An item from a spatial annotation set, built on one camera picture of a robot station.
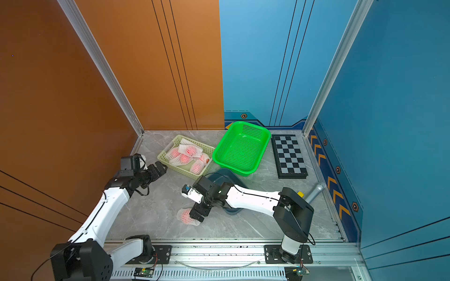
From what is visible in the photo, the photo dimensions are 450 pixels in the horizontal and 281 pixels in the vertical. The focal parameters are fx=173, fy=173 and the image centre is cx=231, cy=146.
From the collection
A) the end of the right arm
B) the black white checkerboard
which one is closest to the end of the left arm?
the end of the right arm

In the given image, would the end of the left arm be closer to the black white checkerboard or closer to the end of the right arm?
the end of the right arm

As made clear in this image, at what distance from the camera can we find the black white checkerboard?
0.98 m
